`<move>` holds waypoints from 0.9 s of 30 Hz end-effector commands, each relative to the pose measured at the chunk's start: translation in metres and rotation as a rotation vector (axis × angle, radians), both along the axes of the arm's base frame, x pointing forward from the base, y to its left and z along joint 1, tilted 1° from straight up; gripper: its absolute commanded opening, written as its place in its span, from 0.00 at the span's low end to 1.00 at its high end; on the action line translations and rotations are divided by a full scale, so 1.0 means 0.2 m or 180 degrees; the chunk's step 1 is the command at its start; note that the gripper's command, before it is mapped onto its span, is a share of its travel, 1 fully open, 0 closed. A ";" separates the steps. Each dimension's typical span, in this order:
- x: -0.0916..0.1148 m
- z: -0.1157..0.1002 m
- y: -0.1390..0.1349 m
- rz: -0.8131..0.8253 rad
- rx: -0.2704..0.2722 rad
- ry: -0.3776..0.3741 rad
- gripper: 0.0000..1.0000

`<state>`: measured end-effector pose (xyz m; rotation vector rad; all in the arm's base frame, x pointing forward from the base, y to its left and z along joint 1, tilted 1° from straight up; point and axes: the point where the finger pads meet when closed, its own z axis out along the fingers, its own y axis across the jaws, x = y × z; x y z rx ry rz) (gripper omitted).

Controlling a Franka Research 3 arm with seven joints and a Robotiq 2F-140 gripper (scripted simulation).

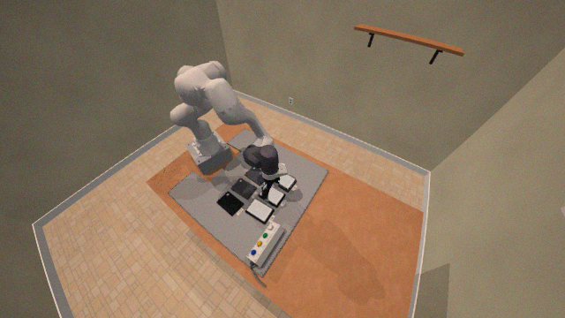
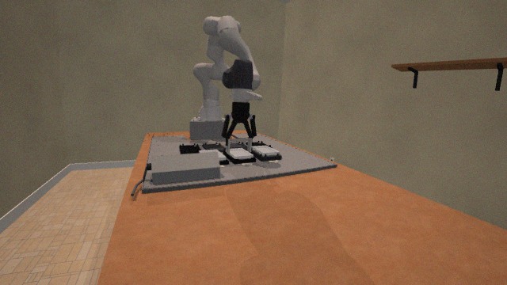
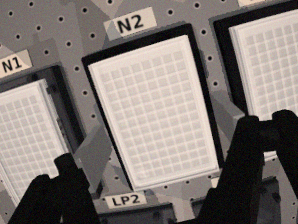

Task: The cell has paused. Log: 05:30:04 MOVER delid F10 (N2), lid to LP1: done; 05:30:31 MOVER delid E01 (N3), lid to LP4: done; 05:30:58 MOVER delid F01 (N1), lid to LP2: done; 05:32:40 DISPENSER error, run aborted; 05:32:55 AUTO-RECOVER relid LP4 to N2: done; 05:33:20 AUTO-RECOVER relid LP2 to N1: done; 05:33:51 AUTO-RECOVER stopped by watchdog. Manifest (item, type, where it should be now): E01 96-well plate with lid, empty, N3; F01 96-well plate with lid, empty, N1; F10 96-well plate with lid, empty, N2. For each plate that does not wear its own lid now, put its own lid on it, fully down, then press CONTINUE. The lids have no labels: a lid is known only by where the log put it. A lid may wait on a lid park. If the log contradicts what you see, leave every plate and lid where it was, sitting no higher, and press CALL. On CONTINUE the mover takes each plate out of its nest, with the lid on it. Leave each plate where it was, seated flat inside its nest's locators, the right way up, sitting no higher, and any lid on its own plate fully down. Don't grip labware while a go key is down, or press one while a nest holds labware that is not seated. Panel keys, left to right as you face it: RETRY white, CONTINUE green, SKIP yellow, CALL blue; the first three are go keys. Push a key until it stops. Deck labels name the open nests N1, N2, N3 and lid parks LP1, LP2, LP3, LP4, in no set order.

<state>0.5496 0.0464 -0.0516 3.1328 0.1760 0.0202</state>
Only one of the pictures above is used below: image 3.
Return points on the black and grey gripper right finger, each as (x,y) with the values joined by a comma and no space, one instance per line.
(235,200)

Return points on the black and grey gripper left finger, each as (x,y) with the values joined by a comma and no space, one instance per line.
(79,176)

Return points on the grey perforated base plate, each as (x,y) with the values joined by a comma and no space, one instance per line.
(61,32)

